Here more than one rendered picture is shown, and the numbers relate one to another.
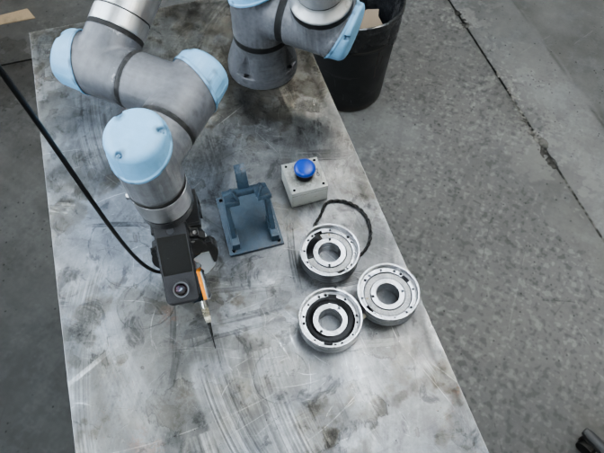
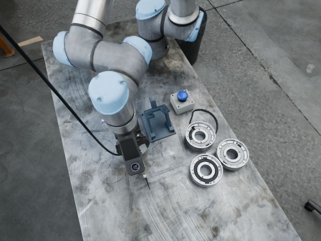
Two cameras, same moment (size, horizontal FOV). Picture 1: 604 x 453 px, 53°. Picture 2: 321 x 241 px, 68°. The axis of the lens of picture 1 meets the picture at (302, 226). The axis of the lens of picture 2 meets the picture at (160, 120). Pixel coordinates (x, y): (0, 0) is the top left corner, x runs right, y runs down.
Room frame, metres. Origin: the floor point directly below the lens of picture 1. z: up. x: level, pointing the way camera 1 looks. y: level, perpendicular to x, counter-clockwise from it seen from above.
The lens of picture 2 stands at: (0.14, 0.10, 1.60)
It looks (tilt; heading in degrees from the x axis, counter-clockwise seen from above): 60 degrees down; 359
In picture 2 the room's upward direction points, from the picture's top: 3 degrees counter-clockwise
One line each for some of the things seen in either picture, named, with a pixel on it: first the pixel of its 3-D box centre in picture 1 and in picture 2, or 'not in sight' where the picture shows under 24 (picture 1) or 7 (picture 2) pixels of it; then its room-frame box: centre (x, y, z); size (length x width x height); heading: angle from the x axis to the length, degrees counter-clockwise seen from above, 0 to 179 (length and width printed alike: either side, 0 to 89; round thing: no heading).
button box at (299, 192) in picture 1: (303, 179); (181, 100); (0.67, 0.00, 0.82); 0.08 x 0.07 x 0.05; 18
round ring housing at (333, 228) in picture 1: (329, 254); (199, 136); (0.51, -0.05, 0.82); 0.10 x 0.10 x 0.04
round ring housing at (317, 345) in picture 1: (330, 321); (205, 170); (0.39, -0.05, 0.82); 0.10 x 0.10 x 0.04
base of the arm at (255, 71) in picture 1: (262, 47); (152, 39); (0.99, 0.09, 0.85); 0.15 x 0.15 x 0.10
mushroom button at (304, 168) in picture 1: (304, 173); (182, 98); (0.67, 0.00, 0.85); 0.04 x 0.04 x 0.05
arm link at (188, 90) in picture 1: (174, 93); (123, 62); (0.54, 0.16, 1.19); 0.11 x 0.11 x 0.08; 67
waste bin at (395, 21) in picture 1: (350, 44); (183, 38); (1.71, -0.16, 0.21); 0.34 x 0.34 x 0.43
